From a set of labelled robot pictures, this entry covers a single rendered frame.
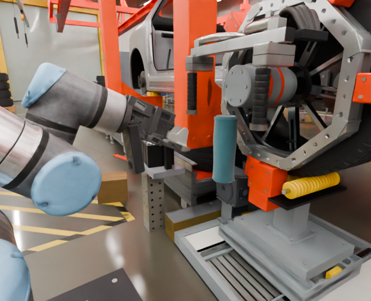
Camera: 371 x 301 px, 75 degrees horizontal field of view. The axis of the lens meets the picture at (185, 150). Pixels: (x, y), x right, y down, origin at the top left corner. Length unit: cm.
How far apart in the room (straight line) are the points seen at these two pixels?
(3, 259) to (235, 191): 105
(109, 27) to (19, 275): 290
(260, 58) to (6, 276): 59
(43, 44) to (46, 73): 1319
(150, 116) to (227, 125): 41
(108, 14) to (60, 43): 1071
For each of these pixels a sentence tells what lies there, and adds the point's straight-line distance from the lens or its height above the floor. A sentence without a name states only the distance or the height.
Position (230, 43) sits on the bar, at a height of 97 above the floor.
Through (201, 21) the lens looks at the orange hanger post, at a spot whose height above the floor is 114.
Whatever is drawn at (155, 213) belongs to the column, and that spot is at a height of 12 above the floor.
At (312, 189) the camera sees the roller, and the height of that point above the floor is 51.
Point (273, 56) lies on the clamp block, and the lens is 62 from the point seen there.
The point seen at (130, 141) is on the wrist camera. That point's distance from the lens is 55.
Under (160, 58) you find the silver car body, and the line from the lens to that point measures 334.
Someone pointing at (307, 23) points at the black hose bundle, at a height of 100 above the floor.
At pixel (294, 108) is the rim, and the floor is 77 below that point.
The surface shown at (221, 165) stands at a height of 56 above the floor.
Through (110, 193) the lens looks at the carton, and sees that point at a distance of 189.
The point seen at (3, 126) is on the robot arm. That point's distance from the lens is 35.
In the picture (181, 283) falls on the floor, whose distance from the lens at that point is 124.
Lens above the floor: 87
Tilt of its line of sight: 16 degrees down
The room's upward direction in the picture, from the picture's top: straight up
